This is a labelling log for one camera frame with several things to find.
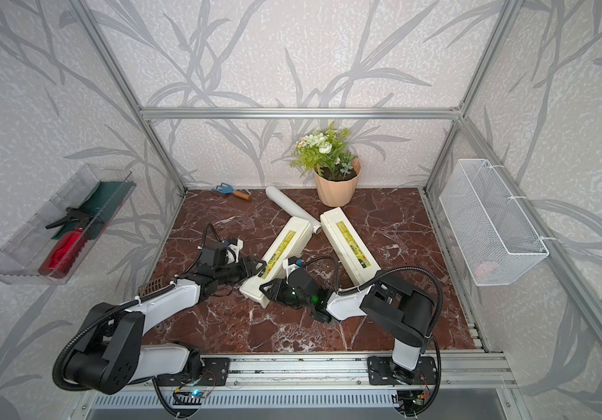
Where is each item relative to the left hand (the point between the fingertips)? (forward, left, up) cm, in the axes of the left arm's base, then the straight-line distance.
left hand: (264, 271), depth 88 cm
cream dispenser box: (+3, -32, +3) cm, 33 cm away
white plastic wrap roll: (+30, -8, -3) cm, 31 cm away
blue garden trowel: (+44, +24, -6) cm, 51 cm away
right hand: (-8, 0, +2) cm, 8 cm away
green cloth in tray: (+6, +43, +25) cm, 50 cm away
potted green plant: (+42, -26, +9) cm, 50 cm away
